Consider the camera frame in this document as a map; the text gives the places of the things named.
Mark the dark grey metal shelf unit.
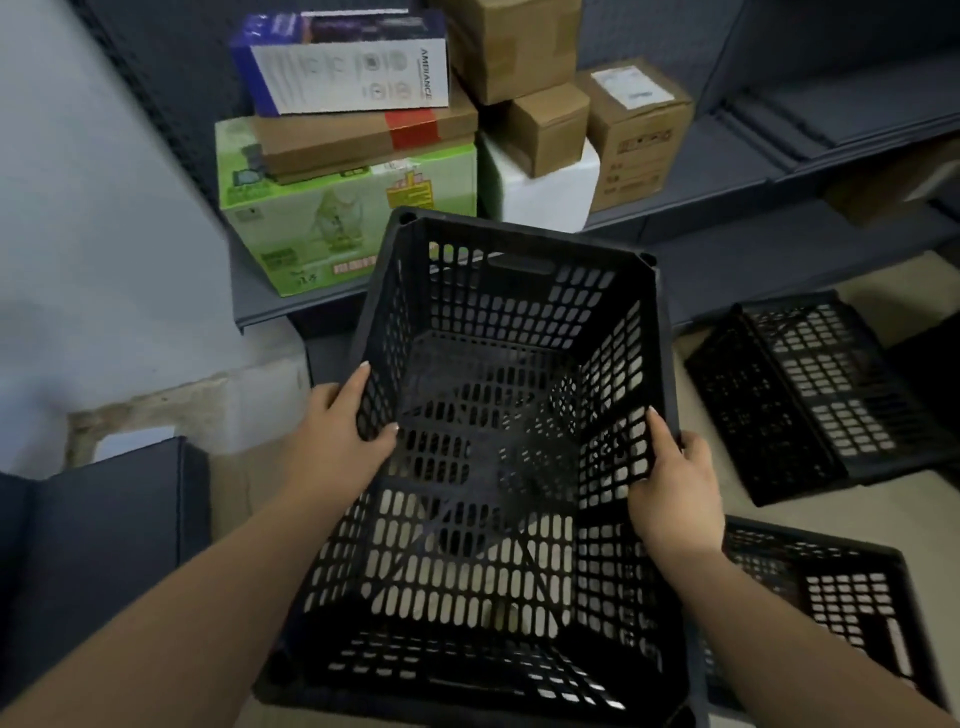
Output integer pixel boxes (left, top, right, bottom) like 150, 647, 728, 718
71, 0, 960, 387

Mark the large taped cardboard box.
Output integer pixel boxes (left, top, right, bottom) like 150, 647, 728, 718
431, 0, 583, 106

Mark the black perforated plastic crate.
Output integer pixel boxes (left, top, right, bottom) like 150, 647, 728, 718
693, 514, 950, 714
253, 207, 710, 728
684, 289, 950, 508

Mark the blurred brown cardboard box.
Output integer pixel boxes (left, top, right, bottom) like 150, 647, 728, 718
821, 135, 960, 230

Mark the blue and white product box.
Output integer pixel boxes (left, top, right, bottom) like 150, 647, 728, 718
229, 9, 451, 118

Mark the small plain cardboard box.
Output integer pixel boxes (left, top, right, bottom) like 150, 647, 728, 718
491, 82, 591, 180

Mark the flat cardboard box red tape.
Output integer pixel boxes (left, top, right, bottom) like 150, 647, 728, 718
247, 78, 480, 186

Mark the person's left hand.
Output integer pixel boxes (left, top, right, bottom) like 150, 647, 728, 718
280, 360, 401, 515

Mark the person's right forearm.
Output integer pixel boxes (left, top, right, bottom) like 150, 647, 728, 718
660, 547, 957, 728

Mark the person's right hand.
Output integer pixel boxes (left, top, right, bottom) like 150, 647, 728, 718
627, 405, 727, 565

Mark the green printed product box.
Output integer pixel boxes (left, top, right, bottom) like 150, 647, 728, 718
215, 116, 479, 298

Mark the cardboard box with white label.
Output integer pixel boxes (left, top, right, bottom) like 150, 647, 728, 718
574, 58, 696, 214

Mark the dark grey flat panel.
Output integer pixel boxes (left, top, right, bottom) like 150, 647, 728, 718
0, 436, 213, 710

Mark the person's left forearm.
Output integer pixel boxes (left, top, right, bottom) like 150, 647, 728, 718
0, 491, 357, 728

